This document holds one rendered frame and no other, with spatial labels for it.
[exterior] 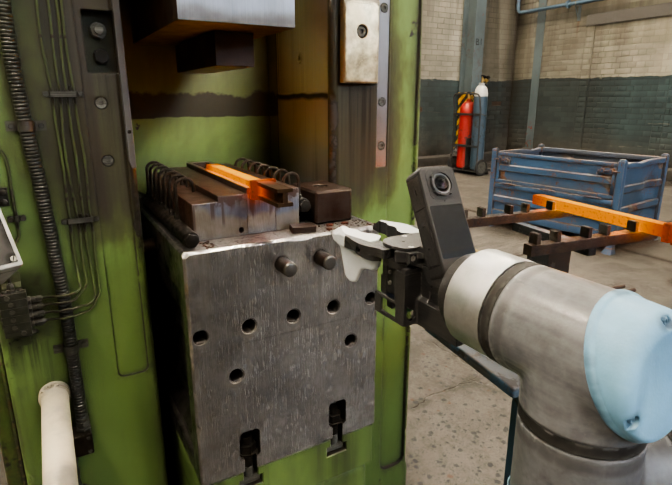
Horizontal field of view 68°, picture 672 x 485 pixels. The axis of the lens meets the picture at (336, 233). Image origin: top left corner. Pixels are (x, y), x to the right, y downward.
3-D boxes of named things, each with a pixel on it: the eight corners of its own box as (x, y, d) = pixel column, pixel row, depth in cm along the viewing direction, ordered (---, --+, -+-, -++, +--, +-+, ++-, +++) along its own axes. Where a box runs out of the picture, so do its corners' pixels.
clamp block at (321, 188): (353, 219, 102) (353, 188, 100) (316, 225, 98) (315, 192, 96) (324, 209, 112) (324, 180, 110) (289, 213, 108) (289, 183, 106)
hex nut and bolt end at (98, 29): (112, 64, 87) (107, 21, 85) (94, 63, 85) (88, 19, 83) (110, 65, 89) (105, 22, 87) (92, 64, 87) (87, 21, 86)
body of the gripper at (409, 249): (368, 307, 56) (441, 353, 46) (369, 233, 54) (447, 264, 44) (422, 294, 60) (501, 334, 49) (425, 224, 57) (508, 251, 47)
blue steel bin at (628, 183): (659, 239, 425) (673, 153, 406) (611, 256, 380) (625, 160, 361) (532, 213, 519) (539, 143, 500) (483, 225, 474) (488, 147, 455)
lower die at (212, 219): (299, 227, 96) (298, 183, 94) (194, 241, 86) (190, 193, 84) (228, 192, 131) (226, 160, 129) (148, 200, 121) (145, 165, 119)
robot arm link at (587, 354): (617, 478, 31) (642, 331, 29) (471, 383, 42) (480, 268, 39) (696, 430, 36) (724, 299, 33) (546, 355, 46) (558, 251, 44)
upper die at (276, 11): (295, 28, 87) (294, -33, 84) (177, 19, 77) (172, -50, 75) (220, 48, 122) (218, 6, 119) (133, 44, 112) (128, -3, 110)
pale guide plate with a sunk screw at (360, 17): (378, 83, 112) (380, 0, 107) (344, 82, 107) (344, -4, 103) (373, 83, 113) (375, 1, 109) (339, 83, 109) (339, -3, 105)
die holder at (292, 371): (375, 423, 109) (379, 224, 98) (201, 489, 91) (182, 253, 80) (273, 326, 156) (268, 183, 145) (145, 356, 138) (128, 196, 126)
